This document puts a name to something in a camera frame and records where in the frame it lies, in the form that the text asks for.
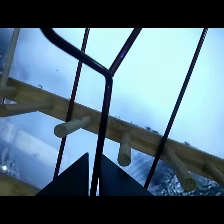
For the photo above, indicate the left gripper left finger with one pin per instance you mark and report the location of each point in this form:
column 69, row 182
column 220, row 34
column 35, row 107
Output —
column 75, row 181

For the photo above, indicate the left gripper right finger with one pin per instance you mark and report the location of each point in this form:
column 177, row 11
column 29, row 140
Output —
column 120, row 183

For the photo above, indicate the black clothes hanger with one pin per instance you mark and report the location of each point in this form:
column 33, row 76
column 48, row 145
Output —
column 106, row 100

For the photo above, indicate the wooden peg rack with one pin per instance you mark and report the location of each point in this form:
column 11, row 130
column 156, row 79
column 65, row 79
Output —
column 113, row 128

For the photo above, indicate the dark threaded rod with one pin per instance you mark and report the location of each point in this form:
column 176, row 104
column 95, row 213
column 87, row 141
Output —
column 72, row 100
column 176, row 106

